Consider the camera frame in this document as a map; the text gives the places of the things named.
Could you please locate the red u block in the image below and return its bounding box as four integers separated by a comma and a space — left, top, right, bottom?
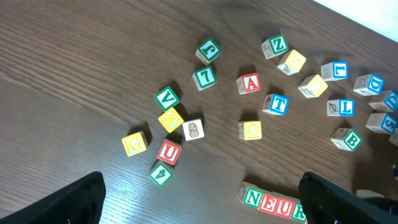
275, 195, 295, 219
157, 139, 182, 165

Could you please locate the green block upper left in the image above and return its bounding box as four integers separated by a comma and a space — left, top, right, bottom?
195, 37, 222, 65

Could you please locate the green B block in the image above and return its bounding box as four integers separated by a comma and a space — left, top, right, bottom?
331, 128, 363, 152

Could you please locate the blue L block top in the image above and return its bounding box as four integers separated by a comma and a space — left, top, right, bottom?
321, 61, 349, 82

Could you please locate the yellow block centre low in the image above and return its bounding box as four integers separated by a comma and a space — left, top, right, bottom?
238, 121, 262, 141

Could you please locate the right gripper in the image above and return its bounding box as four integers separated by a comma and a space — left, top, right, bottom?
363, 164, 398, 215

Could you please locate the yellow S block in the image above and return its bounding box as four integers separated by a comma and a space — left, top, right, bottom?
355, 189, 384, 199

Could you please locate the yellow block top left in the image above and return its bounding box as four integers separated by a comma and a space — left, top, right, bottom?
277, 50, 307, 75

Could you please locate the red A block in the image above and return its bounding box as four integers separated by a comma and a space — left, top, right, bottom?
236, 73, 261, 95

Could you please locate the blue T block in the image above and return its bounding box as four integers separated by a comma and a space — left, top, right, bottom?
262, 93, 290, 116

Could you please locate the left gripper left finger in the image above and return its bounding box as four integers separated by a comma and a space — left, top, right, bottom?
1, 171, 106, 224

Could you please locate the green R block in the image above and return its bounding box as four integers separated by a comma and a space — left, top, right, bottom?
290, 203, 307, 223

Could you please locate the green Z block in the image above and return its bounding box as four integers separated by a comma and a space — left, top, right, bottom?
261, 34, 289, 60

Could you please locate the blue L block middle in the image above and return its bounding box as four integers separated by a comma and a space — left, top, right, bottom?
326, 99, 355, 117

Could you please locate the green 7 block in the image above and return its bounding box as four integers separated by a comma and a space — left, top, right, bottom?
193, 66, 217, 91

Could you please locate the yellow block centre top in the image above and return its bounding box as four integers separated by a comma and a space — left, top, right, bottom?
298, 75, 328, 98

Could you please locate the blue l block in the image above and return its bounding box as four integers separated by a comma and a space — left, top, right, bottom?
321, 61, 349, 82
326, 99, 355, 117

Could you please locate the blue D block tilted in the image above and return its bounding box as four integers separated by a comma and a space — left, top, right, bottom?
369, 90, 397, 113

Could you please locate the blue 5 block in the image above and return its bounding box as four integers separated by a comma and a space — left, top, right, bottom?
366, 113, 397, 134

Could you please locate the green N block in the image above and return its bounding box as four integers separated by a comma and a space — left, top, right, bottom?
238, 182, 264, 209

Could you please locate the green 4 block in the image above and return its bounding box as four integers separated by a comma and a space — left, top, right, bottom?
148, 161, 174, 188

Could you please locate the yellow block far left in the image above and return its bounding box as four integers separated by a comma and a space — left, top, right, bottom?
122, 131, 148, 157

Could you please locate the green V block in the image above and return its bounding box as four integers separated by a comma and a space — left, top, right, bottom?
154, 86, 180, 111

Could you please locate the plain wooden picture block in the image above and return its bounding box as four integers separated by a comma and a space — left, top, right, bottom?
182, 119, 205, 141

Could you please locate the red E block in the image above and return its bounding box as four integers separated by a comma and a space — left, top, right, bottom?
258, 192, 279, 215

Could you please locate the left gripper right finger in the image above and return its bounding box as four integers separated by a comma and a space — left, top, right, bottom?
298, 171, 397, 224

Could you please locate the yellow block beside V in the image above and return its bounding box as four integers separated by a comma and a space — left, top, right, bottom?
158, 108, 184, 133

